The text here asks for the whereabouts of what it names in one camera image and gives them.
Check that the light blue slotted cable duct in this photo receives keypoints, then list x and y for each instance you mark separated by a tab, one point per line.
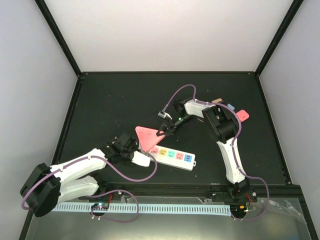
146	208

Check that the black aluminium frame rail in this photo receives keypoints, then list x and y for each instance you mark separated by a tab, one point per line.
216	192

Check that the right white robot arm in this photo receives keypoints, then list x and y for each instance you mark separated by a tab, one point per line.
223	129

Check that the orange cube plug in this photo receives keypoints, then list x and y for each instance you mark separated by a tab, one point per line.
217	100

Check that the right circuit board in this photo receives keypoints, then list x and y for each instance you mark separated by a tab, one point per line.
237	209

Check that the blue cube plug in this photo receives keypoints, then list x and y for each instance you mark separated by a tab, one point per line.
231	107

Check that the left circuit board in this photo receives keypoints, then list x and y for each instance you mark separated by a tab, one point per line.
100	206

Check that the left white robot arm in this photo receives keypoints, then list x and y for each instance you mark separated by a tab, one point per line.
48	186

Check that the pink square plug piece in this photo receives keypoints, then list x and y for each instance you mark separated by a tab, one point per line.
242	115

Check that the pink extension socket adapter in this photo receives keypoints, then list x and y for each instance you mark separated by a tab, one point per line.
148	137

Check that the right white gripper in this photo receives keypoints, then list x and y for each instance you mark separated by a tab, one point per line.
168	125

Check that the white power strip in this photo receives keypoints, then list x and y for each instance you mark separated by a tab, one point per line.
173	158

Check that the circuit board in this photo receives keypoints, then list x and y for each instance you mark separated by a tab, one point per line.
100	206
237	209

